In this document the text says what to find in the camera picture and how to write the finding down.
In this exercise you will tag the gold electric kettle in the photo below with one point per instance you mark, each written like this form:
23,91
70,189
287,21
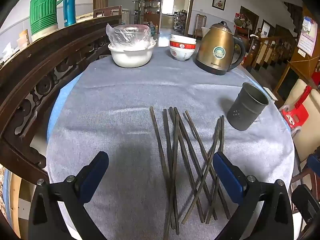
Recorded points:
215,50

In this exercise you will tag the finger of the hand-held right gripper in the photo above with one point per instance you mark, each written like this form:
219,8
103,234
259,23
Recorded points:
314,164
306,203

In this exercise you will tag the white plastic basin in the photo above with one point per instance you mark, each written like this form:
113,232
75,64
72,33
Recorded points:
130,57

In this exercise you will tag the green thermos jug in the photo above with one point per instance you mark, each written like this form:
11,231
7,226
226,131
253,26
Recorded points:
42,10

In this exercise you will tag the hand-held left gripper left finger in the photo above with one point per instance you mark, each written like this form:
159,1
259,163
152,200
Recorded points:
95,175

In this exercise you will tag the framed wall picture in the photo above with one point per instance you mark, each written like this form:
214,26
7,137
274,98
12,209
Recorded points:
218,2

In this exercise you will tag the pile of dark chopsticks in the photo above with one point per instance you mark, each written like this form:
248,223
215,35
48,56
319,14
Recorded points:
173,177

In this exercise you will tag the wooden dining chair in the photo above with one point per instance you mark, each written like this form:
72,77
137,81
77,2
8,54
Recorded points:
200,25

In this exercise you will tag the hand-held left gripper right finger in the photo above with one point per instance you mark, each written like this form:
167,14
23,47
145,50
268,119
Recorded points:
227,177

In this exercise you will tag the red plastic stool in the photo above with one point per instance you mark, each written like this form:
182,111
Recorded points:
297,115

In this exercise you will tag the beige chair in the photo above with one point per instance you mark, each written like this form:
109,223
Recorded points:
300,95

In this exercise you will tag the plain white bowl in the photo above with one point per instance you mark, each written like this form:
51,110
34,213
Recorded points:
182,38

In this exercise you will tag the wooden stair railing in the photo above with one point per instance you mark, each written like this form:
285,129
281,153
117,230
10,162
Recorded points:
275,45

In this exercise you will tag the red banded white bowl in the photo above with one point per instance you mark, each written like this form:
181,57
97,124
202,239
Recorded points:
182,46

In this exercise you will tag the wall calendar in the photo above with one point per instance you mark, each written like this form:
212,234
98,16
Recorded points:
307,37

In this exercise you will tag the grey table cloth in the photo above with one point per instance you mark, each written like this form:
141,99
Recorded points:
112,105

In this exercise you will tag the grey metal chopstick holder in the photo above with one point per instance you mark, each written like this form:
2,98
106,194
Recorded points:
245,112

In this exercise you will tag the blue thermos bottle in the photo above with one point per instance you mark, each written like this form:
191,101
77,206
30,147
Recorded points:
70,7

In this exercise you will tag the blue table cover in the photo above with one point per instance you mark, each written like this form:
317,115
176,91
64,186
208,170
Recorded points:
56,105

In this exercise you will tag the clear plastic bag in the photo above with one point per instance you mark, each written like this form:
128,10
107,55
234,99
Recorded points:
130,36

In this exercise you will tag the kitchen shelf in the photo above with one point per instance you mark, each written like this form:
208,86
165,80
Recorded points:
152,2

